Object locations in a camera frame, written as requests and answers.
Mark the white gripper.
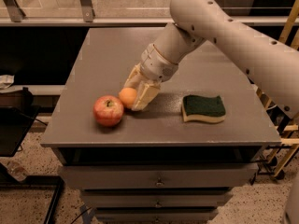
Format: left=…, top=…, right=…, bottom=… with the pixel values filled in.
left=124, top=44, right=178, bottom=111

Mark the small orange fruit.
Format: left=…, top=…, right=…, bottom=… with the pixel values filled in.
left=119, top=88, right=137, bottom=109

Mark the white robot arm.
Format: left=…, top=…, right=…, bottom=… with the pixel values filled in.
left=124, top=0, right=299, bottom=133

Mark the red apple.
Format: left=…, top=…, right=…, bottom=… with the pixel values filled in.
left=93, top=95, right=124, bottom=127

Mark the green and yellow sponge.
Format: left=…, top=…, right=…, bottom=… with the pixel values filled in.
left=182, top=95, right=226, bottom=123

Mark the grey drawer cabinet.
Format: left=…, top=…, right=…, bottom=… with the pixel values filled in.
left=42, top=28, right=279, bottom=224

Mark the black side table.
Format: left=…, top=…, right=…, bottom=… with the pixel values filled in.
left=0, top=87, right=39, bottom=157

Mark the metal railing with glass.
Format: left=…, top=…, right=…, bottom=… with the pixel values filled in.
left=0, top=0, right=294, bottom=26

